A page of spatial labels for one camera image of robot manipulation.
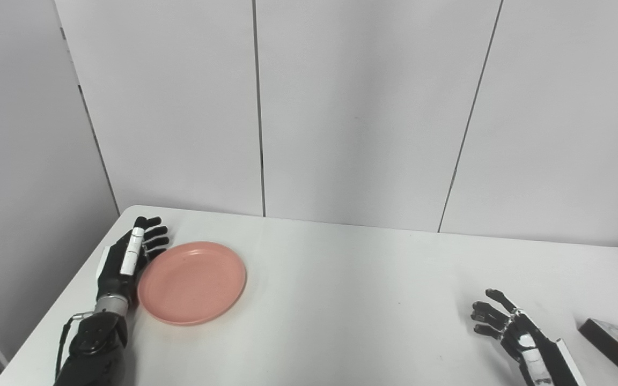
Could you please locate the chocolate cake slice with fruit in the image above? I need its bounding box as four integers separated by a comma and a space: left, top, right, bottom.
578, 318, 618, 384

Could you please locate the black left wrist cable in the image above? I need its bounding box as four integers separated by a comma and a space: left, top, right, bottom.
55, 312, 95, 378

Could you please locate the pink round plate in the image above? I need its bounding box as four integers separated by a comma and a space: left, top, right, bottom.
137, 241, 247, 326

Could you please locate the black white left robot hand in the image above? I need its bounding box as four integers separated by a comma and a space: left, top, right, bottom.
96, 216, 170, 311

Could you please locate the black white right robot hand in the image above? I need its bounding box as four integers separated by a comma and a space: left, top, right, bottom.
471, 288, 588, 386

